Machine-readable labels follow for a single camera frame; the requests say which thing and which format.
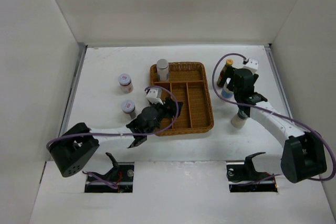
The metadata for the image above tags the red label jar far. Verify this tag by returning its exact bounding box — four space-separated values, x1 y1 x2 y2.
118 73 133 93

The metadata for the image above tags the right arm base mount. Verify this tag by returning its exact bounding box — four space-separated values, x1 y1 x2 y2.
226 152 278 193

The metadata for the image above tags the brown wicker divided tray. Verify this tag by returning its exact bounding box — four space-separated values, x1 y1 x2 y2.
150 62 214 136

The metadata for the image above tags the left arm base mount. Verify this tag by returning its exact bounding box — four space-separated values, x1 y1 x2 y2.
82 152 135 194

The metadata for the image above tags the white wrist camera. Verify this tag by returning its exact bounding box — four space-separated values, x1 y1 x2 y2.
146 88 163 105
243 58 259 74

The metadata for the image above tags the purple label spice jar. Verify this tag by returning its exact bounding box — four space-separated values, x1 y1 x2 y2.
156 59 169 82

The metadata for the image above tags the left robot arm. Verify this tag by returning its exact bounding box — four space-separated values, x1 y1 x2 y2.
46 97 183 178

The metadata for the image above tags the white shaker silver cap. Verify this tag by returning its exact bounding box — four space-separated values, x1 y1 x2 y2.
231 112 248 129

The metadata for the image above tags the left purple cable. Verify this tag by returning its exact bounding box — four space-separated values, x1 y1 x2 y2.
46 86 180 190

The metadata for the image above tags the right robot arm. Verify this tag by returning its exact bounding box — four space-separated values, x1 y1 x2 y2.
222 66 327 183

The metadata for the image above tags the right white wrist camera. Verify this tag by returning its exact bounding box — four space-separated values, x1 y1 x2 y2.
243 58 259 74

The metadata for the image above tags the red label jar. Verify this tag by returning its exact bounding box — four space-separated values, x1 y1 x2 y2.
121 100 136 120
118 73 133 93

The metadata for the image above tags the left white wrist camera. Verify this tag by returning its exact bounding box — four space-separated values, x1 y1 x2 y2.
146 88 163 105

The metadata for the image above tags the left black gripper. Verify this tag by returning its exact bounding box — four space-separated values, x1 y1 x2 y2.
146 98 182 135

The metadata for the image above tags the red sauce bottle yellow cap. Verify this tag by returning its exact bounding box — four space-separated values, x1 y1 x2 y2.
217 59 234 88

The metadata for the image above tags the red label jar near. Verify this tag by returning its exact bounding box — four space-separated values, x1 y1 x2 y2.
121 100 136 120

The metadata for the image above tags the blue label spice jar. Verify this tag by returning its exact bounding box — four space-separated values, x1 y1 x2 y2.
221 80 234 100

